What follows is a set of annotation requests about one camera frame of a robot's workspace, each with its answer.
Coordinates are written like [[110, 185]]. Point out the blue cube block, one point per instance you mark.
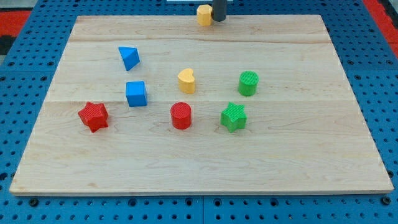
[[136, 93]]

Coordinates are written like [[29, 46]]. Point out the red cylinder block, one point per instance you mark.
[[181, 115]]

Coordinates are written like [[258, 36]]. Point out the yellow hexagon block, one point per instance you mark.
[[204, 17]]

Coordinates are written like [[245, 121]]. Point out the red star block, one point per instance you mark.
[[94, 115]]

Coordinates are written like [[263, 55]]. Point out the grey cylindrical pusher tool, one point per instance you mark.
[[219, 10]]

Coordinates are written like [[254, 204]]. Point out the green cylinder block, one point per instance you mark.
[[248, 81]]

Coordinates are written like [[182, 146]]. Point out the green star block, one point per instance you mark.
[[233, 117]]

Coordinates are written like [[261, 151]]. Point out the blue triangle block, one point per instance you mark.
[[130, 57]]

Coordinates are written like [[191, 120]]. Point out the wooden board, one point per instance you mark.
[[304, 134]]

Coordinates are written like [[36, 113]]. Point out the yellow heart block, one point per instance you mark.
[[186, 81]]

